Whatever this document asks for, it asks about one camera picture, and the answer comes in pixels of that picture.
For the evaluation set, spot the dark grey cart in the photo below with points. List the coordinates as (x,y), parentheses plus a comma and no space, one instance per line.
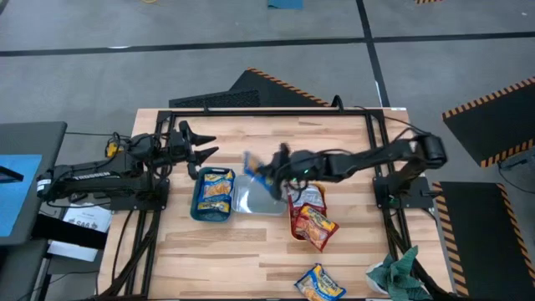
(42,138)

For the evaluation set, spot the blue Maruchan noodle pack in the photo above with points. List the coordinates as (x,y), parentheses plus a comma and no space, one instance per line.
(252,165)
(319,286)
(215,190)

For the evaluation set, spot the white plant pot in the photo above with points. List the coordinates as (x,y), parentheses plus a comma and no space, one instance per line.
(373,286)

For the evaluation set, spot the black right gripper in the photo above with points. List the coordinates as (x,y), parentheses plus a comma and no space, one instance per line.
(299,167)

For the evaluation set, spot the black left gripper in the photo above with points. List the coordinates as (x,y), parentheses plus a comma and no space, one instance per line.
(177,148)

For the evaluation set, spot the blue floor mat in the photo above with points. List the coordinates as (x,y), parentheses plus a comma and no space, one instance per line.
(285,3)

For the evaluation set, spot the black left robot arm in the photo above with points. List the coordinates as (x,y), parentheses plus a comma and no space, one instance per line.
(104,177)

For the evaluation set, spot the white printed paper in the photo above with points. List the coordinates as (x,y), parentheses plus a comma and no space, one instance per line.
(88,217)

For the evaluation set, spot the red Maruchan noodle pack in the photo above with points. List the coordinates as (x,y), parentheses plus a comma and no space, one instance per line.
(309,196)
(315,228)

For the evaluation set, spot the white paper sheet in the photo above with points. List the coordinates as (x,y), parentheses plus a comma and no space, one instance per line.
(73,251)

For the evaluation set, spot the teal plastic bin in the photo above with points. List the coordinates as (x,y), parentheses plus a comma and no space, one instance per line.
(193,209)

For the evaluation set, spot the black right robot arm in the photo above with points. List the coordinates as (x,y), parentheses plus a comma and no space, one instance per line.
(368,159)

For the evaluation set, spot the black cart bar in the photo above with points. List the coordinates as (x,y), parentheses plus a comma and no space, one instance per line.
(69,232)

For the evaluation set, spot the grey plastic bin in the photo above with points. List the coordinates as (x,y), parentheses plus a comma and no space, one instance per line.
(255,200)

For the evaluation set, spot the yellow power plug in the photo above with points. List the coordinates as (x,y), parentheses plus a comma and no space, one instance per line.
(112,149)

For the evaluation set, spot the green potted plant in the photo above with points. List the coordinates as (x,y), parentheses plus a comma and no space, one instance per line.
(397,276)

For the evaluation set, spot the black hazard-striped floor mat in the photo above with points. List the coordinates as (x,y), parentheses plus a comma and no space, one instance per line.
(428,1)
(259,92)
(489,125)
(480,238)

